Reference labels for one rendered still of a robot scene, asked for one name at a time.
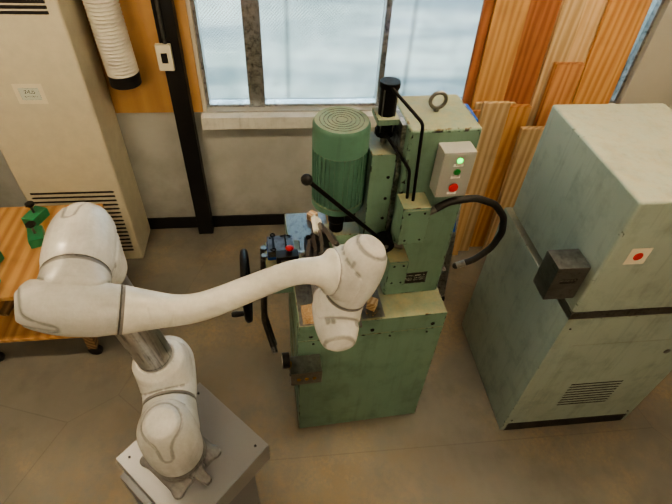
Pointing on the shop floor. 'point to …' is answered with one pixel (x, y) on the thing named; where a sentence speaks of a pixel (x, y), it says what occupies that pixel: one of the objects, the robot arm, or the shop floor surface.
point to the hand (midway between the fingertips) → (317, 226)
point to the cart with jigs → (24, 267)
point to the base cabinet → (364, 375)
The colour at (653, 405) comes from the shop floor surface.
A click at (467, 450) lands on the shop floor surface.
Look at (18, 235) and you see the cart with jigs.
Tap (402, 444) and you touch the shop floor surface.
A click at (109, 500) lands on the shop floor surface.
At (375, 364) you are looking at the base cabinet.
